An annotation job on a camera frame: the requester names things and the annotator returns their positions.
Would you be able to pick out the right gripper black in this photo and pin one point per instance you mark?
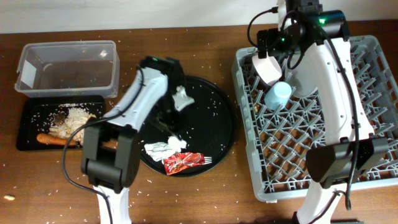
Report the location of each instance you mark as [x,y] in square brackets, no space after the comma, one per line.
[272,35]

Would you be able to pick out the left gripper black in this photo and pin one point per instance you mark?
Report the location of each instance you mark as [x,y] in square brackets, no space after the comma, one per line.
[174,123]

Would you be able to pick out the pink bowl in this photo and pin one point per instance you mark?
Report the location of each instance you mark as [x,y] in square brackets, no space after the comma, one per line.
[268,69]

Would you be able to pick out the white tissue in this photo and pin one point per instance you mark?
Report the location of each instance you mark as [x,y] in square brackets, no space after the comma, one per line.
[160,151]

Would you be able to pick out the red snack wrapper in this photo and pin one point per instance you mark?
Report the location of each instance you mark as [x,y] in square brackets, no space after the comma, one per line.
[181,161]

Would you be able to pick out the grey plate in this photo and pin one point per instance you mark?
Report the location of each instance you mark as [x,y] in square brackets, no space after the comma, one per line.
[302,78]

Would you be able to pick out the light blue plastic cup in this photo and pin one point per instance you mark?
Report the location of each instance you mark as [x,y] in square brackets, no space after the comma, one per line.
[278,95]

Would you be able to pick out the white plastic fork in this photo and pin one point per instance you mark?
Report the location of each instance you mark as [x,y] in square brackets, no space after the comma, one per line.
[208,160]

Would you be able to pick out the oats and nuts food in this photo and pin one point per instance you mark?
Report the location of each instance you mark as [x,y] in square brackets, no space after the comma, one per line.
[76,117]

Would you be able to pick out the brown food lump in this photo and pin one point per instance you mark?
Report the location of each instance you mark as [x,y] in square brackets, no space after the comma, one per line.
[60,119]

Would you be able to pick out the orange carrot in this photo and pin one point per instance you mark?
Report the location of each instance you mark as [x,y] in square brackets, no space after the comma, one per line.
[49,139]

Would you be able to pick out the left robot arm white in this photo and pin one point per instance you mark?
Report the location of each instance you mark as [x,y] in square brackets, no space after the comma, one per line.
[109,159]

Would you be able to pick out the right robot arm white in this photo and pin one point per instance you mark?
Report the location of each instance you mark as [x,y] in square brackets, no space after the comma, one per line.
[314,45]

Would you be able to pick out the grey dishwasher rack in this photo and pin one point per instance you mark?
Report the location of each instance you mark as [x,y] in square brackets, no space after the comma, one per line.
[277,141]

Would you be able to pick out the round black tray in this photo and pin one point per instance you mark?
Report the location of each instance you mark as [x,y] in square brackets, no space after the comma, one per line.
[208,126]

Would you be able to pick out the clear plastic bin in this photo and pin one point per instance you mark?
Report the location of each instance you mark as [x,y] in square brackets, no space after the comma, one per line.
[74,68]

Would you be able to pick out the black rectangular tray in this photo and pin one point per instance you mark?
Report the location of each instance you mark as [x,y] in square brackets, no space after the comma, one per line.
[38,115]

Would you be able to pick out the peanut on table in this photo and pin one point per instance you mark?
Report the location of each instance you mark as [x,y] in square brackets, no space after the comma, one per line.
[9,197]

